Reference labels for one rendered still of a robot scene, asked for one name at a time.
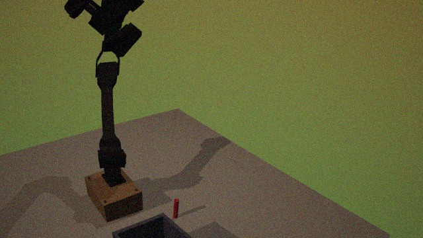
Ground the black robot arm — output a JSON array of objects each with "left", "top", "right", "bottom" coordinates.
[{"left": 95, "top": 0, "right": 144, "bottom": 187}]

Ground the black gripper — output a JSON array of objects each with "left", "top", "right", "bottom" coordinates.
[{"left": 64, "top": 0, "right": 142, "bottom": 58}]

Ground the red peg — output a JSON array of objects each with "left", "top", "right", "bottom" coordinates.
[{"left": 173, "top": 198, "right": 179, "bottom": 219}]

